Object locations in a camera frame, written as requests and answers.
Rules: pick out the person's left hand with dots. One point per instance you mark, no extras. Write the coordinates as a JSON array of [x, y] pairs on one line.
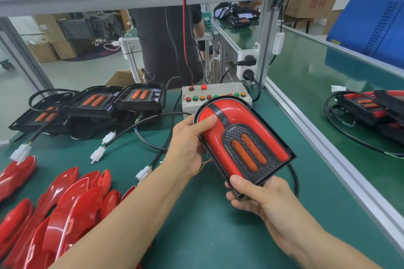
[[186, 152]]

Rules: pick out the person's right hand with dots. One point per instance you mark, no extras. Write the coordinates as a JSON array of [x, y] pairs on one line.
[[278, 212]]

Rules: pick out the pile of black lamp housings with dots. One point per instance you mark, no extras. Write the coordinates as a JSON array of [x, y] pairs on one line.
[[94, 102]]

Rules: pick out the person's left forearm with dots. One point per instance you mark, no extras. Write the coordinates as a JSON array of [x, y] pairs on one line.
[[120, 228]]

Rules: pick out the beige test button box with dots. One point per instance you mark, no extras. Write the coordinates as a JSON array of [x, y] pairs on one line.
[[218, 89]]

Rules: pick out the low open cardboard carton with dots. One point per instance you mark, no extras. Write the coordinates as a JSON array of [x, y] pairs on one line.
[[120, 79]]

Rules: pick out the white power strip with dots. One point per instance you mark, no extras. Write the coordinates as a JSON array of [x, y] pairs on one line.
[[241, 54]]

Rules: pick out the white metal stand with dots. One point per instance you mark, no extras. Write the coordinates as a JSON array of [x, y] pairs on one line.
[[129, 54]]

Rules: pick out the pile of red lens covers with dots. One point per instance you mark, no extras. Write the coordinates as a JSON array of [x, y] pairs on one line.
[[63, 215]]

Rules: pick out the large cardboard box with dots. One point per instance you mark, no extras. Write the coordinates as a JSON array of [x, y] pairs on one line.
[[63, 48]]

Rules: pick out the black mesh basket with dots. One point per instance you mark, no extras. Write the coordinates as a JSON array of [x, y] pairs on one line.
[[79, 29]]

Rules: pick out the small cardboard box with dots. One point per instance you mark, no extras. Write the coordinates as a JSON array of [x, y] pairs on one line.
[[43, 52]]

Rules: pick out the flat platform trolley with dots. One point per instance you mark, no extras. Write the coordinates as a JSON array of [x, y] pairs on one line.
[[5, 64]]

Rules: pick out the blue plastic crate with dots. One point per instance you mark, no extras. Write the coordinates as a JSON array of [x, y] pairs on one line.
[[372, 29]]

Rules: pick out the white switch box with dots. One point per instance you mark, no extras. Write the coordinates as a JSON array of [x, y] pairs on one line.
[[278, 43]]

